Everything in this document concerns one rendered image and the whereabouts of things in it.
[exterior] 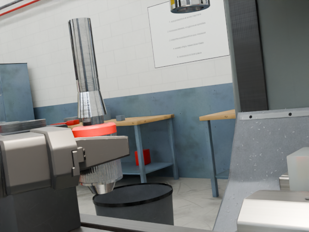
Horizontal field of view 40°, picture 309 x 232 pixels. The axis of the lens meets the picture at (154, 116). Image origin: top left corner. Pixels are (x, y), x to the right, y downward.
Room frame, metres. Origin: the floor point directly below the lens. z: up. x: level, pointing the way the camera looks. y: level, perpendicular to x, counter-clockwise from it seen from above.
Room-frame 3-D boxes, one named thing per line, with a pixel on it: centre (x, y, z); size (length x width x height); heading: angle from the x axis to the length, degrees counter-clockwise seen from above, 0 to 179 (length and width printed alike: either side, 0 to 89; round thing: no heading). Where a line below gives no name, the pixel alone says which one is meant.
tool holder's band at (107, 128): (0.46, 0.07, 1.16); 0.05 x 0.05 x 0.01
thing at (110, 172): (0.46, 0.07, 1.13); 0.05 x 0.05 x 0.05
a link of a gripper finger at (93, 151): (0.43, 0.06, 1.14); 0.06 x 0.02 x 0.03; 115
